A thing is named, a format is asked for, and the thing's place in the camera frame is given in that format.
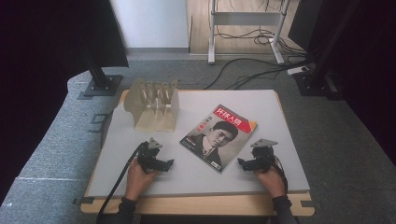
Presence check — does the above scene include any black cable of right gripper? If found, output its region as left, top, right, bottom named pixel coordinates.
left=272, top=154, right=290, bottom=192

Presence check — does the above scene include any grey table mat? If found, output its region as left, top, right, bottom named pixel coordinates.
left=87, top=89, right=311, bottom=198

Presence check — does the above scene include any black stand with base plate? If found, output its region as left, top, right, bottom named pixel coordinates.
left=293, top=0, right=362, bottom=97
left=83, top=46, right=123, bottom=97

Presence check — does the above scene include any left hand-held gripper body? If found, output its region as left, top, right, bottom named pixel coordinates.
left=136, top=137, right=163, bottom=175

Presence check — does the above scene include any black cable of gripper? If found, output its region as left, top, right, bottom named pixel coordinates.
left=272, top=154, right=290, bottom=192
left=95, top=143, right=148, bottom=224

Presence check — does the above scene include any person's right hand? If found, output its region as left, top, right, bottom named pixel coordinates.
left=253, top=158, right=287, bottom=199

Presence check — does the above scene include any person's left hand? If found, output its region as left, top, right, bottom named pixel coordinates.
left=124, top=158, right=159, bottom=202

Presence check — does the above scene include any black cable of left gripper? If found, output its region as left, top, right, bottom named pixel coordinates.
left=95, top=143, right=148, bottom=224

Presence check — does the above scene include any black curtain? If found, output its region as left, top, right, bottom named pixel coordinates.
left=0, top=0, right=130, bottom=197
left=287, top=0, right=396, bottom=166

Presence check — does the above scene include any white power strip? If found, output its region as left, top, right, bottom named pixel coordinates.
left=287, top=65, right=310, bottom=76

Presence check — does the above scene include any bundle of black floor cables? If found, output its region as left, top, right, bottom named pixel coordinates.
left=204, top=27, right=316, bottom=91

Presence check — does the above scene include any magazine with portrait cover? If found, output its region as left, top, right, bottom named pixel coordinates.
left=178, top=104, right=258, bottom=174

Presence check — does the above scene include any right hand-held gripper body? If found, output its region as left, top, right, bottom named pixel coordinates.
left=249, top=138, right=279, bottom=174

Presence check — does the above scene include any beige file rack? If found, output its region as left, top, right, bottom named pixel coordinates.
left=123, top=78, right=180, bottom=133

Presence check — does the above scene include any white metal stand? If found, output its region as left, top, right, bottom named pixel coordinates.
left=207, top=0, right=291, bottom=65

